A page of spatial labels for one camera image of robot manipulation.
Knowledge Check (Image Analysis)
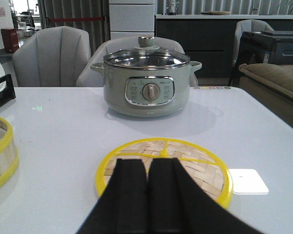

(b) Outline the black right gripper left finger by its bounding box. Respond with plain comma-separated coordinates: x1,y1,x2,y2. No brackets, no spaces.
77,159,147,234

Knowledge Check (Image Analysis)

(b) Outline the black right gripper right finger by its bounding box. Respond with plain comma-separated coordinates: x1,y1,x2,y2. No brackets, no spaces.
148,158,259,234

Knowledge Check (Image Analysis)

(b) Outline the yellow bamboo steamer lid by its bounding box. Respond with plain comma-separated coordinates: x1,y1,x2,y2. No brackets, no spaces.
94,137,233,209

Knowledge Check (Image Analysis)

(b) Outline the green electric cooking pot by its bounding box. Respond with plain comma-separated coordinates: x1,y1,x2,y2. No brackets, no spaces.
91,61,202,117

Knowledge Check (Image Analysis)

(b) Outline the bamboo steamer basket centre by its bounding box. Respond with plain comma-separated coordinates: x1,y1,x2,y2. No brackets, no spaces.
0,117,19,187

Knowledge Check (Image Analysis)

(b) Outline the grey chair middle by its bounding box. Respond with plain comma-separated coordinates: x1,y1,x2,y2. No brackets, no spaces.
77,36,184,87

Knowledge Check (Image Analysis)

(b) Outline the grey chair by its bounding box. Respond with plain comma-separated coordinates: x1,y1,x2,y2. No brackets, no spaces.
77,36,184,87
232,19,274,67
12,26,91,87

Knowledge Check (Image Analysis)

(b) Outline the glass pot lid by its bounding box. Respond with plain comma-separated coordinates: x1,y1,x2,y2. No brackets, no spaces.
103,36,190,70

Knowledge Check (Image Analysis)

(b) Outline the brown sofa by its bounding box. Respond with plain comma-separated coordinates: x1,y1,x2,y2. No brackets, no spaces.
239,63,293,128

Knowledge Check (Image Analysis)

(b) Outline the dark counter cabinet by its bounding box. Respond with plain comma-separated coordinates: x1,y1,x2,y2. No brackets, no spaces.
155,15,293,79

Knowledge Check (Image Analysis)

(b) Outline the grey chair left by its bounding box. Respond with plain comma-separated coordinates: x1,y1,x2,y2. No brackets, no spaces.
12,26,91,87

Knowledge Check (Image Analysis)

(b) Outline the black bowl rack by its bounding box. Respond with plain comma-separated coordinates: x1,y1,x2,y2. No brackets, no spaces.
0,74,16,107

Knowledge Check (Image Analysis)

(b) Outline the black printer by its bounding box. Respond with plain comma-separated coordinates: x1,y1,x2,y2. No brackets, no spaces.
228,31,293,86

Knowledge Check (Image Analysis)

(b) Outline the white drawer cabinet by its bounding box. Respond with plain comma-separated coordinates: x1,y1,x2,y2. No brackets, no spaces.
108,0,155,39

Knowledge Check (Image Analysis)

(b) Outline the grey chair right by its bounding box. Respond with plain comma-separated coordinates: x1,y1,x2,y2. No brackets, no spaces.
232,19,274,67

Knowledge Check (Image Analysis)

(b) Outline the red box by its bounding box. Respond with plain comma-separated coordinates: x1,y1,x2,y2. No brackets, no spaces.
0,28,19,53

